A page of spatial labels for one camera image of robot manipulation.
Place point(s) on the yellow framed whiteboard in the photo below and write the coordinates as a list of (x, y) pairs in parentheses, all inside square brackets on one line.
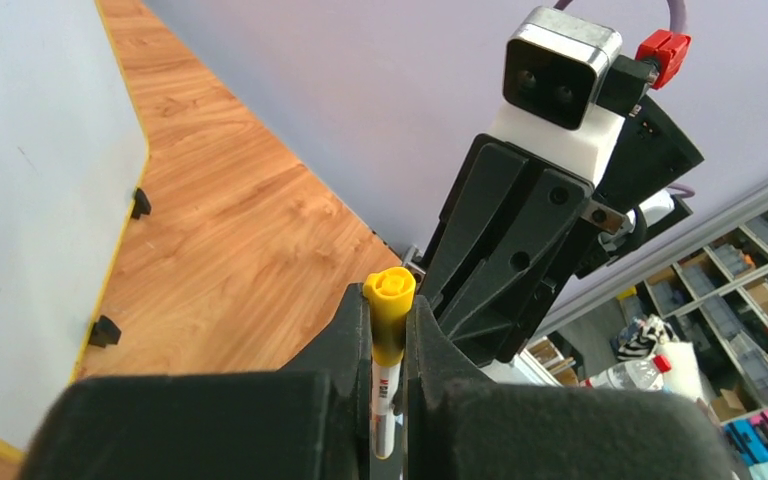
[(72, 154)]

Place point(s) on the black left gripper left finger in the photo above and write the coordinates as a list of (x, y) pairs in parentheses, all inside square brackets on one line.
[(307, 420)]

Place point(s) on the yellow marker cap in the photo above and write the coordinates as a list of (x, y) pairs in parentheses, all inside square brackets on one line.
[(389, 294)]

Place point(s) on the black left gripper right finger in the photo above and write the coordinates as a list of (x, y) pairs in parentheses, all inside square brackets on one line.
[(460, 424)]

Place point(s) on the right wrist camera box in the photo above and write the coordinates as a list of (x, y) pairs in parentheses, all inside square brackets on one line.
[(555, 65)]

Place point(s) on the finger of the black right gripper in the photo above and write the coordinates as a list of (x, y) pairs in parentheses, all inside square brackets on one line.
[(475, 217), (498, 309)]

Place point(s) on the clear plastic water bottle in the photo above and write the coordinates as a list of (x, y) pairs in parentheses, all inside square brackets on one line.
[(645, 374)]

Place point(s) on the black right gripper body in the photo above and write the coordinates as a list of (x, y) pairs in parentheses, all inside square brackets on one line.
[(651, 153)]

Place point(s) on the black whiteboard foot clip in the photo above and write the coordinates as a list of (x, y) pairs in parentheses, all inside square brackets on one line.
[(141, 204), (104, 332)]

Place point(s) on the grey storage shelf rack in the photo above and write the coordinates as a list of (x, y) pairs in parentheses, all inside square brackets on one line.
[(717, 299)]

